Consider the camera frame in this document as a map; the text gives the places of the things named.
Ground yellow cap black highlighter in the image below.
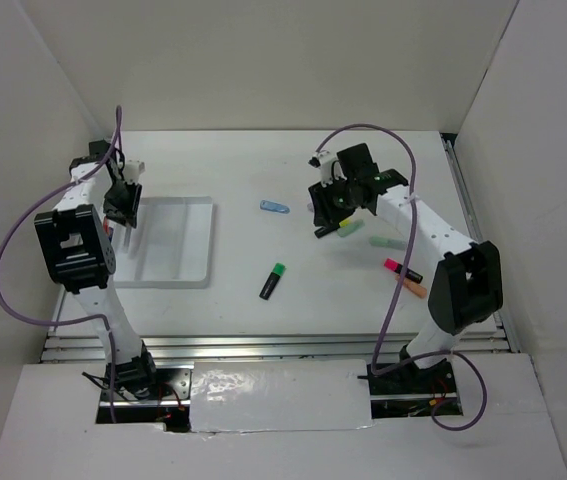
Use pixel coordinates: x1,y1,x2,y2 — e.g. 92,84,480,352
314,219,351,239

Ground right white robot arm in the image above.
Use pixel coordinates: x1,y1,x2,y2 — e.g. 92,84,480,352
309,143,503,392

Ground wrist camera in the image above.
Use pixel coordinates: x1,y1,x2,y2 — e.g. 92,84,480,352
121,160,145,184
308,150,341,185

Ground aluminium frame rail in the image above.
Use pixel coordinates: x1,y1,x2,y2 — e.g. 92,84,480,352
37,130,524,416

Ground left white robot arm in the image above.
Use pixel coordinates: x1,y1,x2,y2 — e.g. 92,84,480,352
34,140,161,400

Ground small mint green highlighter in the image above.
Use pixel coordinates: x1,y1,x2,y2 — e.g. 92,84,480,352
337,219,365,238

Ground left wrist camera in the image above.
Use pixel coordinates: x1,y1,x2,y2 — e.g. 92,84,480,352
121,160,145,184

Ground pink cap black highlighter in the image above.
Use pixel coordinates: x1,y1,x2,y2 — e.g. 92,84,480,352
384,258,423,284

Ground green cap black highlighter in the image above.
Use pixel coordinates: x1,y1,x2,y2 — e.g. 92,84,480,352
259,263,286,300

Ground white foil cover sheet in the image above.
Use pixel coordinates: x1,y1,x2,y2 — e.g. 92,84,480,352
190,359,373,433

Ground orange translucent highlighter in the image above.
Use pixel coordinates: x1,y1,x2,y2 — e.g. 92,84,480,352
402,279,428,299

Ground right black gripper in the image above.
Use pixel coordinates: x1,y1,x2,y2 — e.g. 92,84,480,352
309,173,359,228

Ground white compartment tray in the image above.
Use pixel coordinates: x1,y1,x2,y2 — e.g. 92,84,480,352
112,196,215,290

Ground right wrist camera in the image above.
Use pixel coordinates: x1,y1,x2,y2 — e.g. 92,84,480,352
308,150,341,185

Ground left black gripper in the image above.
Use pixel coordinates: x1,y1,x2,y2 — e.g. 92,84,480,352
103,179,143,227

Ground mint L-point highlighter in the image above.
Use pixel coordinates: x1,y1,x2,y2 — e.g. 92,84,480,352
369,236,407,251

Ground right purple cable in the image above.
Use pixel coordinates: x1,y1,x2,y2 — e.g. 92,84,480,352
314,124,488,432

